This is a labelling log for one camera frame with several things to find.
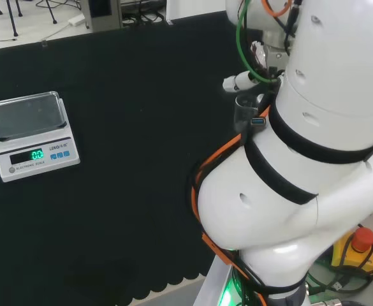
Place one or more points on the white electronic balance steel pan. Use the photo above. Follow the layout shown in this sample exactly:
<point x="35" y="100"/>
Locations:
<point x="39" y="172"/>

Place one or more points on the pale board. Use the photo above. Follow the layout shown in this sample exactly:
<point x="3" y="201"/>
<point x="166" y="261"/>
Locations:
<point x="195" y="8"/>

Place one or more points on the clear cloth clip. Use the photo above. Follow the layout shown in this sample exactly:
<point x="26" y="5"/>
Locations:
<point x="169" y="22"/>
<point x="44" y="43"/>

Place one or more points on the black tripod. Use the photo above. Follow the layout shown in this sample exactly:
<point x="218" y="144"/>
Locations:
<point x="11" y="19"/>

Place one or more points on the white power strip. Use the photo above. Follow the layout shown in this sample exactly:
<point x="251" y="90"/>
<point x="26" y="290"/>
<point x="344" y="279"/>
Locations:
<point x="76" y="20"/>

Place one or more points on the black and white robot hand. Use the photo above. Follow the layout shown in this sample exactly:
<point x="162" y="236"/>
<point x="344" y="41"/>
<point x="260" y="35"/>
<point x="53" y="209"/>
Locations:
<point x="242" y="79"/>

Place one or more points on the yellow stop button red cap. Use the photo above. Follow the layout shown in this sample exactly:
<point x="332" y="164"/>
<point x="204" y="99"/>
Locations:
<point x="363" y="239"/>

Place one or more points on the black bench cloth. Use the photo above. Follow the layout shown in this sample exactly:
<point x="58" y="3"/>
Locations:
<point x="125" y="191"/>

